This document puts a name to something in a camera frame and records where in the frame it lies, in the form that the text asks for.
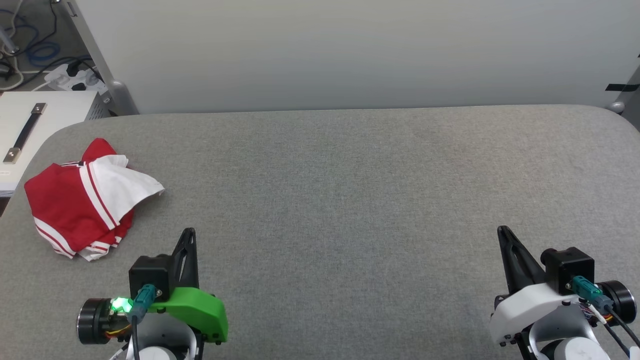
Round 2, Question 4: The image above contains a red and white jersey shirt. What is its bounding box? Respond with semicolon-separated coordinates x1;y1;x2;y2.
23;137;166;262

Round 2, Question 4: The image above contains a teal left camera connector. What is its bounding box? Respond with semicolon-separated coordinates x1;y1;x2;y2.
130;283;164;324

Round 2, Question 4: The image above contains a blue cable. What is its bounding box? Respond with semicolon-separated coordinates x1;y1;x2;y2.
0;9;62;69

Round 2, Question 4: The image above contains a white floor cable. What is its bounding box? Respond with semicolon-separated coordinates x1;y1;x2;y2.
0;52;27;92

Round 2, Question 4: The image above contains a black cabinet handle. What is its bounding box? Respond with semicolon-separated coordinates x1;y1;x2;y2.
3;102;48;165

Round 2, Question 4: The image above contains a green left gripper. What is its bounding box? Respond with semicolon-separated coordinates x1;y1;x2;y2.
147;227;230;346

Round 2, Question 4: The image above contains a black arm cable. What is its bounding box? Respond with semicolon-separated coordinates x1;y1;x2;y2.
129;314;143;360
594;304;640;359

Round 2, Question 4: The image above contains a teal camera connector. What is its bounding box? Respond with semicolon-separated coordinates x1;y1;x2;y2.
571;275;614;312
130;283;164;324

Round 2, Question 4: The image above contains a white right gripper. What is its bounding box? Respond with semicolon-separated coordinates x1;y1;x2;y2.
489;225;586;346

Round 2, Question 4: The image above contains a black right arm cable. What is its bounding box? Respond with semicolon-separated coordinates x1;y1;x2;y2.
594;304;640;359

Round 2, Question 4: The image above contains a teal right camera connector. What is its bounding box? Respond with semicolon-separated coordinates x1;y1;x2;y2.
571;275;614;312

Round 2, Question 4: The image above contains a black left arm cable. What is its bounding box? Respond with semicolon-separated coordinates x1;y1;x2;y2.
129;314;143;360

